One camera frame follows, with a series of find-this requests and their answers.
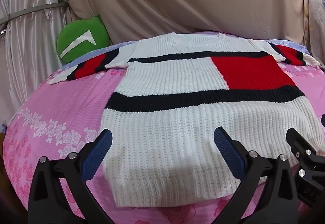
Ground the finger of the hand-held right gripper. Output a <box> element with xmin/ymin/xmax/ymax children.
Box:
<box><xmin>286</xmin><ymin>128</ymin><xmax>318</xmax><ymax>156</ymax></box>

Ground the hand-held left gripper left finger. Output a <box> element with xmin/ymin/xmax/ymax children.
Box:
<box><xmin>28</xmin><ymin>129</ymin><xmax>113</xmax><ymax>224</ymax></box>

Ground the white red black knit sweater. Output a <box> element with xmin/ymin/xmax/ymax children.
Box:
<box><xmin>48</xmin><ymin>32</ymin><xmax>325</xmax><ymax>208</ymax></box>

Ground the green round cushion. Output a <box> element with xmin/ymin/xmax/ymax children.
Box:
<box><xmin>56</xmin><ymin>15</ymin><xmax>110</xmax><ymax>64</ymax></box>

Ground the pink floral bed sheet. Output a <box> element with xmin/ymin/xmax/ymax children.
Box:
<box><xmin>2</xmin><ymin>31</ymin><xmax>325</xmax><ymax>224</ymax></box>

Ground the pale floral fabric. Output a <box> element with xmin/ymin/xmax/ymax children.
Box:
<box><xmin>301</xmin><ymin>0</ymin><xmax>325</xmax><ymax>67</ymax></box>

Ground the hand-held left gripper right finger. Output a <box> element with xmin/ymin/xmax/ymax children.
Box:
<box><xmin>214</xmin><ymin>126</ymin><xmax>298</xmax><ymax>224</ymax></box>

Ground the silvery white satin curtain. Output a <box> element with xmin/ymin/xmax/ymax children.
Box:
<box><xmin>0</xmin><ymin>0</ymin><xmax>74</xmax><ymax>123</ymax></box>

